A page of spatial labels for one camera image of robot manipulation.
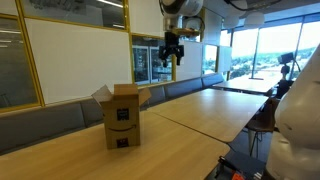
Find cardboard shipping box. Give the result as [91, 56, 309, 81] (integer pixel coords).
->
[91, 83, 152, 150]

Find yellow window frame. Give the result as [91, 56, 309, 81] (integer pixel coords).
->
[0, 0, 224, 114]

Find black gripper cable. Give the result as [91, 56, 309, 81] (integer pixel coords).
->
[194, 14, 205, 33]

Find wooden camera mounting plate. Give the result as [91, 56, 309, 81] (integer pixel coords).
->
[171, 27, 201, 38]

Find red orange small item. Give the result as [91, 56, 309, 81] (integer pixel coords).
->
[231, 171, 246, 180]

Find brown chair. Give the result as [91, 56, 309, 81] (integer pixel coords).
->
[245, 98, 282, 158]

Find grey upholstered bench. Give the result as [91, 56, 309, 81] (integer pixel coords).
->
[0, 72, 225, 156]

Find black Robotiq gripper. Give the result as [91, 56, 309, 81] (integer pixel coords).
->
[158, 31, 186, 68]

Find white pendant lamp shade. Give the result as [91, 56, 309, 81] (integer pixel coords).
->
[244, 11, 266, 30]
[222, 13, 242, 30]

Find white framed display board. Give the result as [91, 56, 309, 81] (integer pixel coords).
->
[132, 45, 151, 84]
[149, 45, 173, 83]

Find black equipment case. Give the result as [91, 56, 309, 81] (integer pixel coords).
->
[204, 149, 268, 180]

